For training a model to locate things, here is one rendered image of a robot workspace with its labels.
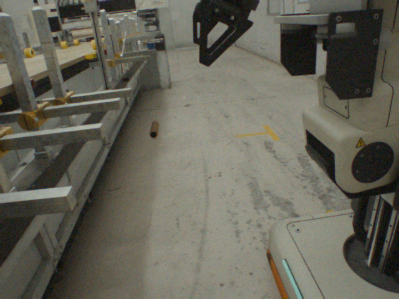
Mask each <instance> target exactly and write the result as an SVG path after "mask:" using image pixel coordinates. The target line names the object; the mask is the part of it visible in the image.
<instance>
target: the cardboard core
mask: <svg viewBox="0 0 399 299"><path fill-rule="evenodd" d="M159 125H160V124H159V123H158V122H157V121H153V122H152V123H151V129H150V137H151V138H156V137H158V130H159Z"/></svg>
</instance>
